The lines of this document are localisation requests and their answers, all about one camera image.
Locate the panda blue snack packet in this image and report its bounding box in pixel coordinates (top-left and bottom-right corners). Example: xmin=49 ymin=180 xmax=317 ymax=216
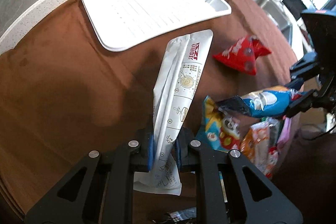
xmin=196 ymin=96 xmax=241 ymax=152

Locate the blue orange snack packet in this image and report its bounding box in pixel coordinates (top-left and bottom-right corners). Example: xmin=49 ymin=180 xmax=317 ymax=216
xmin=241 ymin=86 xmax=305 ymax=118

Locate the clear white sausage packet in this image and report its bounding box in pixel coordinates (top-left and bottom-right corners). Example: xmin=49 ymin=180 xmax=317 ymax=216
xmin=240 ymin=121 xmax=270 ymax=174

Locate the red snack bag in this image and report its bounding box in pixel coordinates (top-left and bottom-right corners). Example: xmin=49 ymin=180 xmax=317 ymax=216
xmin=213 ymin=36 xmax=272 ymax=76

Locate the red fruit candy packet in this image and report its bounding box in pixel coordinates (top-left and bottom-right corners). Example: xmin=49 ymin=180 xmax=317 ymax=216
xmin=263 ymin=146 xmax=278 ymax=178

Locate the pink Pororo packet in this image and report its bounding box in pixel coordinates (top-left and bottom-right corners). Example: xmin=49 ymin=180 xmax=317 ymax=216
xmin=277 ymin=117 xmax=291 ymax=152

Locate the white long noodle packet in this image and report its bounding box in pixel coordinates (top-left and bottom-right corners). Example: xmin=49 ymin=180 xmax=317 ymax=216
xmin=133 ymin=30 xmax=214 ymax=196

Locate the green clear seed packet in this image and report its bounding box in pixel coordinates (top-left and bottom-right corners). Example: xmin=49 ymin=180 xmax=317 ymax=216
xmin=267 ymin=117 xmax=281 ymax=147

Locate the black snack packet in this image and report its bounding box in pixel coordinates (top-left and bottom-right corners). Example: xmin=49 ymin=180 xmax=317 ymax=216
xmin=152 ymin=207 xmax=197 ymax=224

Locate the brown tablecloth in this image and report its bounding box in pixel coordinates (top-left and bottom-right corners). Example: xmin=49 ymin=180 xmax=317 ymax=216
xmin=1 ymin=0 xmax=297 ymax=223

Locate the white plastic tray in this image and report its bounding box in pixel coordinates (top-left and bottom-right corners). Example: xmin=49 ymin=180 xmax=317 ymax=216
xmin=81 ymin=0 xmax=231 ymax=52

